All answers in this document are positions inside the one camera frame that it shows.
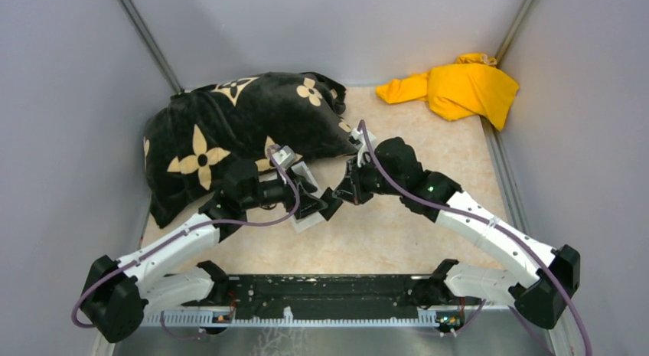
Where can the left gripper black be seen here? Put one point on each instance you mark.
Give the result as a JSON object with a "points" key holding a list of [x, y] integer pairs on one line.
{"points": [[309, 204]]}

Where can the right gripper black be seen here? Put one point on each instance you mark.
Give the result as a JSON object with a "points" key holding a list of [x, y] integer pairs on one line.
{"points": [[353, 174]]}

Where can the white plastic card tray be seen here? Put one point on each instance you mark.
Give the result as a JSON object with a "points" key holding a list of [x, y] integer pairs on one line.
{"points": [[302, 225]]}

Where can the black floral plush blanket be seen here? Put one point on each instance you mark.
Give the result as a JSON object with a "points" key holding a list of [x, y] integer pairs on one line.
{"points": [[189, 144]]}

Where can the black leather card holder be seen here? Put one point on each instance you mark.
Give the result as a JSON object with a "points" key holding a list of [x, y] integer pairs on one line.
{"points": [[330, 204]]}

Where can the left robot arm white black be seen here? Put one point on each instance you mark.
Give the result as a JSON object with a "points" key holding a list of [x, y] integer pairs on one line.
{"points": [[119, 294]]}

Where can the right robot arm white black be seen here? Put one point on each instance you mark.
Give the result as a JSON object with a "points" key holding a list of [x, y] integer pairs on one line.
{"points": [[536, 279]]}

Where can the yellow cloth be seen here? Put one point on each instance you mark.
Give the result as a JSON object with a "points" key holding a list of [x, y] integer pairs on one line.
{"points": [[471, 86]]}

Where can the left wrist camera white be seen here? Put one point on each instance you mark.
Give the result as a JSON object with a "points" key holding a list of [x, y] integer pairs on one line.
{"points": [[281, 157]]}

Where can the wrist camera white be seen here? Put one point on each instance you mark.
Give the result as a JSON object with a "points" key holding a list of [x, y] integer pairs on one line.
{"points": [[281, 157], [362, 141]]}

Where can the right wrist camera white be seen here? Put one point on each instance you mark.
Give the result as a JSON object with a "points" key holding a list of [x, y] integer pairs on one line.
{"points": [[362, 141]]}

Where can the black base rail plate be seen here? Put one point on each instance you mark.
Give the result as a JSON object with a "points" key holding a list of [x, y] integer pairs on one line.
{"points": [[331, 297]]}

